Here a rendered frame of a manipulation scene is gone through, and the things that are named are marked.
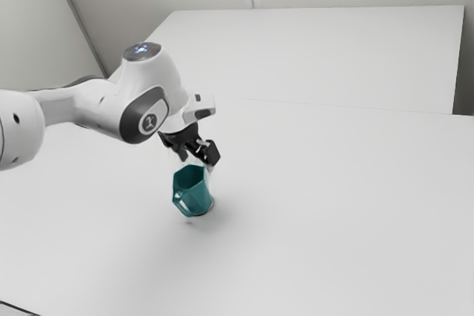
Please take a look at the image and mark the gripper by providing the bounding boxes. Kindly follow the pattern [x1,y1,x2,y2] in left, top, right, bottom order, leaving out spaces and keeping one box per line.
[158,124,222,166]

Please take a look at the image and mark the teal faceted mug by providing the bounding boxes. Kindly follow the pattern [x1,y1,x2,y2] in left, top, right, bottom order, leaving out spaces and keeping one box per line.
[170,164,215,218]

